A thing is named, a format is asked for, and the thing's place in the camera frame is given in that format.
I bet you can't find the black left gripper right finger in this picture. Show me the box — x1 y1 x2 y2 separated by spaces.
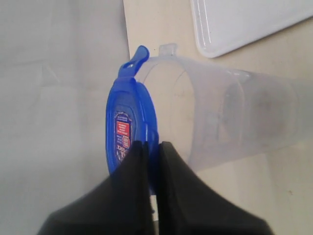
158 142 273 235

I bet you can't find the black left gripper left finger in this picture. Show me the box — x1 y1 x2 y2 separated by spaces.
38 141 155 235

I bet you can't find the blue snap-lock lid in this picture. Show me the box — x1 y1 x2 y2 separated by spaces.
105 45 159 196

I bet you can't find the clear tall plastic container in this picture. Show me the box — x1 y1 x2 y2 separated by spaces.
136 45 313 170

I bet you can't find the white rectangular plastic tray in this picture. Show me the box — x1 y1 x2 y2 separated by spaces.
190 0 313 58

